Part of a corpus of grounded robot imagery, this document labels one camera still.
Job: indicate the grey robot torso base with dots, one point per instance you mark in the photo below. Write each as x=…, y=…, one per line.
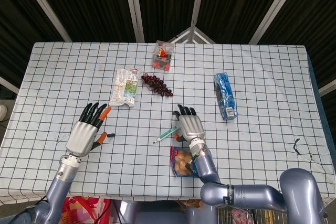
x=157, y=212

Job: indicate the white green snack bag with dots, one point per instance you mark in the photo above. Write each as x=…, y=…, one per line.
x=124, y=87

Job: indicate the dark red plastic grapes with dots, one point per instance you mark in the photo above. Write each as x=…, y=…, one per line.
x=157, y=85

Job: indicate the red patterned bag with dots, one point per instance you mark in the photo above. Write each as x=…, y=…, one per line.
x=84, y=208

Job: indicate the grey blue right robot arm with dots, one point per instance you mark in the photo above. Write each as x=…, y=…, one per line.
x=296, y=190

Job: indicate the black marker cap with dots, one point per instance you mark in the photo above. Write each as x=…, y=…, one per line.
x=111, y=135

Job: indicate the white metal frame post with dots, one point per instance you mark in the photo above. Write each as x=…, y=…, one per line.
x=198, y=1
x=44, y=6
x=134, y=6
x=275, y=6

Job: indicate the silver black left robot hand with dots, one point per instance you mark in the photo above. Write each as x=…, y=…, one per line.
x=82, y=134

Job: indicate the blue bread snack bag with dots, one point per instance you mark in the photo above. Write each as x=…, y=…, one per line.
x=179, y=162

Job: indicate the clear box with toys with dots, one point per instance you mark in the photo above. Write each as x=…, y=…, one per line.
x=163, y=56

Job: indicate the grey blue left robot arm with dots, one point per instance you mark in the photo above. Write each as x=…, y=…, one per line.
x=60, y=182

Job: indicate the white black checkered tablecloth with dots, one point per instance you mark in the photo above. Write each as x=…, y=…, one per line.
x=262, y=103

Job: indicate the blue cookie package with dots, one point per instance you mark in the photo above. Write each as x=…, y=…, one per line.
x=225, y=95

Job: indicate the white triangular frame base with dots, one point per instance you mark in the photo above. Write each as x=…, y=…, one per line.
x=194, y=35

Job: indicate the white green marker pen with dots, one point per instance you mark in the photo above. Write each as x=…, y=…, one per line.
x=166, y=134

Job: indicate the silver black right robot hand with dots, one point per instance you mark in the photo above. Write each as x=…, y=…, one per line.
x=191, y=127

